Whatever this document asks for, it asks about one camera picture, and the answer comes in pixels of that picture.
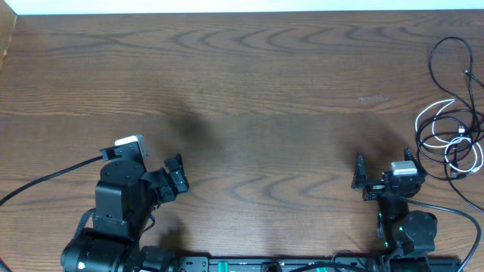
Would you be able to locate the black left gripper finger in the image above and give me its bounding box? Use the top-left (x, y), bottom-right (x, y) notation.
top-left (164, 153), bottom-right (184, 172)
top-left (170, 170), bottom-right (189, 193)

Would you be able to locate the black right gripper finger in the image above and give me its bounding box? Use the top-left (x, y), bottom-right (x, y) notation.
top-left (351, 152), bottom-right (368, 189)
top-left (403, 147), bottom-right (427, 178)

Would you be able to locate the white USB cable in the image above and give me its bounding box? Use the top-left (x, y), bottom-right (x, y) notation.
top-left (414, 98), bottom-right (484, 174)

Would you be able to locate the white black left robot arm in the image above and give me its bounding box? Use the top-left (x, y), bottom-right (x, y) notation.
top-left (60, 142), bottom-right (189, 272)

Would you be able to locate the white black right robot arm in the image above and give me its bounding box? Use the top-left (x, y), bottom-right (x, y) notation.
top-left (351, 148), bottom-right (438, 271)

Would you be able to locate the wooden side panel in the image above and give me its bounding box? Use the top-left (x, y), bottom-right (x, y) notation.
top-left (0, 0), bottom-right (18, 66)

